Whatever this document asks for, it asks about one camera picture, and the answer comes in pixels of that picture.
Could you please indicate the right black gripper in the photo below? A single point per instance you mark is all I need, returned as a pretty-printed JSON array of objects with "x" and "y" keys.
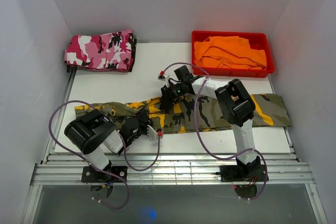
[{"x": 168, "y": 98}]

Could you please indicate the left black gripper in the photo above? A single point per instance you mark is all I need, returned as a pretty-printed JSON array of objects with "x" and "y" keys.
[{"x": 142, "y": 117}]

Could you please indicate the yellow camouflage trousers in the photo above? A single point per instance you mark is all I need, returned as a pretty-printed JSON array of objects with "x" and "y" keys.
[{"x": 183, "y": 117}]

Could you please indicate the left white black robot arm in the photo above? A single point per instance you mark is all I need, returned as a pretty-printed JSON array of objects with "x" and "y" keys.
[{"x": 93, "y": 130}]

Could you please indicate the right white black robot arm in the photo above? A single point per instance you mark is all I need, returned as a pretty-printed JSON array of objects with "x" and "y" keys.
[{"x": 237, "y": 108}]

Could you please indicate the pink camouflage folded trousers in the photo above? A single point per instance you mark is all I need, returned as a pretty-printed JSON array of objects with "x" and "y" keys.
[{"x": 106, "y": 52}]

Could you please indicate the red plastic bin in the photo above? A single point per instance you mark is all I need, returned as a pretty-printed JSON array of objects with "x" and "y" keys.
[{"x": 257, "y": 41}]

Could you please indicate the orange cloth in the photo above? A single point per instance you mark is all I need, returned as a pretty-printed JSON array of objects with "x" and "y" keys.
[{"x": 230, "y": 52}]

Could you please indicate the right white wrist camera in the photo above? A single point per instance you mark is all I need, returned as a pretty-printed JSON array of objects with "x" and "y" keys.
[{"x": 163, "y": 76}]

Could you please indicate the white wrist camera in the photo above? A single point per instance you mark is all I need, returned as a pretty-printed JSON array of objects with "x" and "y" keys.
[
  {"x": 153, "y": 134},
  {"x": 163, "y": 76}
]

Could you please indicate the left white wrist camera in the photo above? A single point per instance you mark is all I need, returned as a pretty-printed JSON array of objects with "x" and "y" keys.
[{"x": 153, "y": 134}]

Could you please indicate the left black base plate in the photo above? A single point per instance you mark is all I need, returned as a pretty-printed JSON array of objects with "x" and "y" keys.
[{"x": 91, "y": 175}]

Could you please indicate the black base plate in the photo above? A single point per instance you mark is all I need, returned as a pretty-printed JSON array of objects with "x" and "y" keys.
[
  {"x": 91, "y": 175},
  {"x": 233, "y": 173}
]

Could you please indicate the aluminium rail frame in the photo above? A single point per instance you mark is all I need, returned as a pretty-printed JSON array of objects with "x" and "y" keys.
[{"x": 184, "y": 186}]

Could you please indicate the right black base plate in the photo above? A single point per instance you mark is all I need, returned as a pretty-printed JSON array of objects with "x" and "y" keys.
[{"x": 233, "y": 173}]

